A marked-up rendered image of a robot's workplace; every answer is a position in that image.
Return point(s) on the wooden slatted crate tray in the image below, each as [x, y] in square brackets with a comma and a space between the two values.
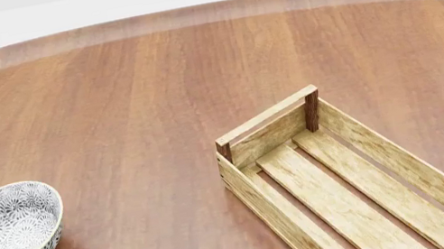
[343, 185]

